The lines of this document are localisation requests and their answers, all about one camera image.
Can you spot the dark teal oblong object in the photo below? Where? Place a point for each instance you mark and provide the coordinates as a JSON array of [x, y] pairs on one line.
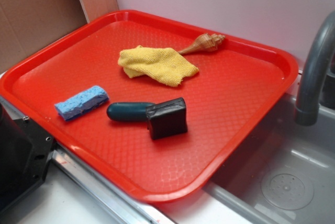
[[128, 111]]

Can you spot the yellow microfiber cloth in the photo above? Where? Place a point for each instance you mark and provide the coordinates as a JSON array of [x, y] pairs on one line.
[[164, 65]]

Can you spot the brown spiral seashell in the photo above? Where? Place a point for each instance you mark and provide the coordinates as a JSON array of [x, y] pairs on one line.
[[204, 43]]

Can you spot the red plastic tray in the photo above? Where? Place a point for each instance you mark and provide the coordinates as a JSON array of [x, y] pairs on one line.
[[235, 87]]

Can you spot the blue sponge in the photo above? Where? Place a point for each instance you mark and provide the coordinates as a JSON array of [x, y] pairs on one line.
[[81, 103]]

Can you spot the grey faucet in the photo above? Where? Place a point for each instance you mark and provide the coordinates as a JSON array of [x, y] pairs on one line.
[[317, 81]]

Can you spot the grey plastic sink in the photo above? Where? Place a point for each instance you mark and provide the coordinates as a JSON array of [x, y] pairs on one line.
[[282, 172]]

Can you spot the brown cardboard panel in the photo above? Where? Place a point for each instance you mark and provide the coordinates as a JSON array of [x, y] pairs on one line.
[[30, 25]]

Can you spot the metal rail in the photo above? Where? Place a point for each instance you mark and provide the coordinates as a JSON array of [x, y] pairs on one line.
[[74, 193]]

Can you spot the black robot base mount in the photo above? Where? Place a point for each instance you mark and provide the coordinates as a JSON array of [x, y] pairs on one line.
[[26, 150]]

